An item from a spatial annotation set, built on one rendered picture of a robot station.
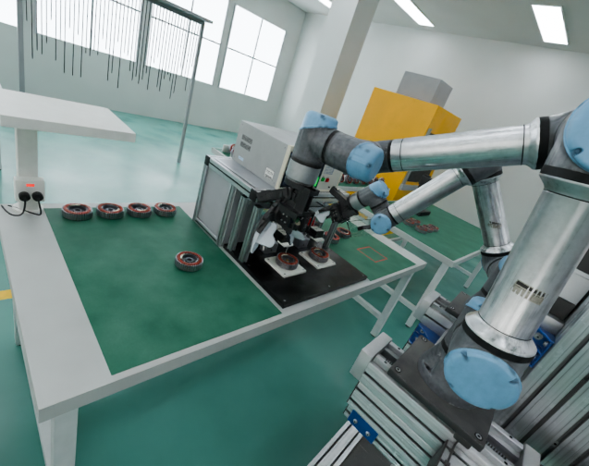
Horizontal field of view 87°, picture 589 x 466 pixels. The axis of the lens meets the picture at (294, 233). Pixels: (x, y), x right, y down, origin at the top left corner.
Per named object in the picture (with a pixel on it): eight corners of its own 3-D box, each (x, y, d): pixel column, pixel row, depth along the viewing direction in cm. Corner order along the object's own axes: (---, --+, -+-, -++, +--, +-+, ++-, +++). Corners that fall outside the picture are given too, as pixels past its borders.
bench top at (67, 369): (423, 268, 228) (427, 263, 226) (38, 423, 71) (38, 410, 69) (326, 205, 286) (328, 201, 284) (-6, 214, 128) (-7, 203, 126)
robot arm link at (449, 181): (521, 165, 93) (379, 244, 115) (511, 162, 102) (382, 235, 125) (500, 132, 92) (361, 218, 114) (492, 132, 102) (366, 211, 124)
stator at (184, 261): (204, 261, 138) (205, 253, 136) (198, 275, 128) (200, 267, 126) (178, 254, 136) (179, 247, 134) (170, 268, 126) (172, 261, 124)
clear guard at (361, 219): (376, 233, 166) (381, 224, 164) (350, 238, 149) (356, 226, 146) (332, 205, 185) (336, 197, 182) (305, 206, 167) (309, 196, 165)
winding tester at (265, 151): (335, 191, 171) (349, 155, 163) (276, 190, 140) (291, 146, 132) (289, 165, 194) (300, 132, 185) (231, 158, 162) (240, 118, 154)
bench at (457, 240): (471, 288, 408) (504, 239, 378) (411, 332, 276) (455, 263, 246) (399, 244, 471) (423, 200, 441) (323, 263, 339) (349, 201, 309)
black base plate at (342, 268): (365, 279, 172) (367, 275, 171) (282, 309, 127) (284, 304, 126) (308, 236, 199) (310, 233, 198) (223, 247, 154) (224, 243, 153)
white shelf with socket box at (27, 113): (124, 239, 134) (136, 133, 116) (7, 249, 107) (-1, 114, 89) (100, 202, 154) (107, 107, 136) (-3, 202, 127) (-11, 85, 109)
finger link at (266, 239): (258, 259, 72) (283, 228, 72) (242, 246, 75) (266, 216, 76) (263, 263, 74) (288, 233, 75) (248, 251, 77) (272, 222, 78)
